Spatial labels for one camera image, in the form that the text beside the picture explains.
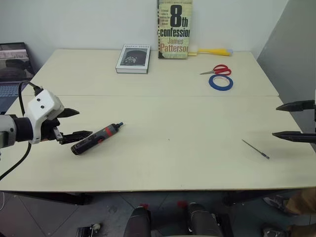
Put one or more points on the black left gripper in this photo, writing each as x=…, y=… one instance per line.
x=48, y=129

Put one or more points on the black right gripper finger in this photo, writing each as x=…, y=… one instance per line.
x=298, y=137
x=300, y=106

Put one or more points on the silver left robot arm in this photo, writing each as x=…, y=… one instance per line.
x=10, y=130

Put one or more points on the grey red electric screwdriver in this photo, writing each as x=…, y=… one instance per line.
x=93, y=139

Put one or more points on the thin metal screwdriver bit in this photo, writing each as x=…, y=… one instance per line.
x=255, y=148

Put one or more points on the tan trouser leg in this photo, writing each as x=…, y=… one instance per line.
x=302, y=205

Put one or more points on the grey sneaker shoe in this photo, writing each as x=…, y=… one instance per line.
x=274, y=231
x=276, y=202

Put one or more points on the open laptop computer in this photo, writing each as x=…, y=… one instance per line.
x=13, y=66

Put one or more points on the grey book with portrait cover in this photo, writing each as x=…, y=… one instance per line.
x=133, y=58

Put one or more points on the blue tape roll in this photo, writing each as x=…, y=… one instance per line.
x=211, y=82

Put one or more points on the black caster wheel base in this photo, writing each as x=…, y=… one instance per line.
x=87, y=230

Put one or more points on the dark rounded shape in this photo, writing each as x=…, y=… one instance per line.
x=201, y=219
x=137, y=222

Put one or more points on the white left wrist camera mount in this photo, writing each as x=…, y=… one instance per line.
x=42, y=103

